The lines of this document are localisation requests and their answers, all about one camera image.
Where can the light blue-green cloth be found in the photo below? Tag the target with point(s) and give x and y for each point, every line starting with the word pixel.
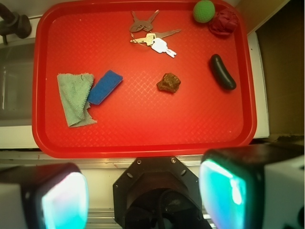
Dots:
pixel 74 90

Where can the dark red crumpled object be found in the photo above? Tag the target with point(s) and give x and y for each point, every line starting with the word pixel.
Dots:
pixel 224 23

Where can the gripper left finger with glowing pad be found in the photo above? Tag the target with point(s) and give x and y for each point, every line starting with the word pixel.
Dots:
pixel 51 196

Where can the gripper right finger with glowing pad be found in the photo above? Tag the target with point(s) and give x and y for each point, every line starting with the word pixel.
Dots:
pixel 254 187

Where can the green textured ball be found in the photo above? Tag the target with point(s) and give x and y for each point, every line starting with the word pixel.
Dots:
pixel 203 11

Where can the grey key pair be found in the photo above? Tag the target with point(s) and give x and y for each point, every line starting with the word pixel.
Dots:
pixel 139 25

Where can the white flat key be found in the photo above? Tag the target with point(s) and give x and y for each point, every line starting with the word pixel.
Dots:
pixel 160 46

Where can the dark metal faucet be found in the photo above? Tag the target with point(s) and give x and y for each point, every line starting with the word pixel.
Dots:
pixel 13 23

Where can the black sausage-shaped object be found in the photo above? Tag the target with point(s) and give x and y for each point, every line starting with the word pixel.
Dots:
pixel 221 74

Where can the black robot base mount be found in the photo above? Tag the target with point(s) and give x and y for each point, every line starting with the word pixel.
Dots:
pixel 158 193

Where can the red plastic tray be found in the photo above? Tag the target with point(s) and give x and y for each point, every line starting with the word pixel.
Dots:
pixel 137 119

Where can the blue sponge block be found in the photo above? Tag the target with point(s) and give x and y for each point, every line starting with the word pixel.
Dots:
pixel 104 87

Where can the metal sink basin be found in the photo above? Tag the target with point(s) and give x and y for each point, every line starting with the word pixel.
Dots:
pixel 16 74

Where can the gold brass key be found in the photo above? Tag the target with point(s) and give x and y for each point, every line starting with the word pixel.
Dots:
pixel 145 40

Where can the long silver key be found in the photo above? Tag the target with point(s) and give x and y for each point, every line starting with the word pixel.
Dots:
pixel 166 33

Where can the brown rock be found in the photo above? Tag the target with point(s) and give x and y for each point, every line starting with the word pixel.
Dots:
pixel 169 83

